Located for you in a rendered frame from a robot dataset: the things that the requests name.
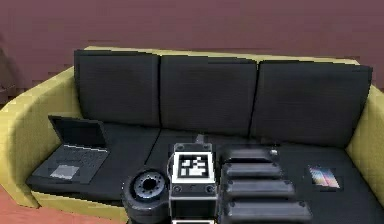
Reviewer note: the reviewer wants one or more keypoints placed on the yellow sofa with black cushions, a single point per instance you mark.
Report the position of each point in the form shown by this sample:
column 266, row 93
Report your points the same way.
column 206, row 93

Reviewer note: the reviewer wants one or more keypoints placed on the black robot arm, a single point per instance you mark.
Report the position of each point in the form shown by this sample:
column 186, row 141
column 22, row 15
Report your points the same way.
column 253, row 186

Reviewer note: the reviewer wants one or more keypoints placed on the black phone with colourful screen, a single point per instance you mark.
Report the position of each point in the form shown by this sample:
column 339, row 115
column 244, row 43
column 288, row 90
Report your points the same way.
column 324, row 177

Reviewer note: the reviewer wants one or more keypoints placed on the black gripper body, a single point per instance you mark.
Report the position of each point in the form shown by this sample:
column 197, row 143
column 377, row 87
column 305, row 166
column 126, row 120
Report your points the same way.
column 146, row 191

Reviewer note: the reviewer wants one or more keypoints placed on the black open laptop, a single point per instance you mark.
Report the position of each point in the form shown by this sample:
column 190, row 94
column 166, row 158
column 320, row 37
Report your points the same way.
column 78, row 153

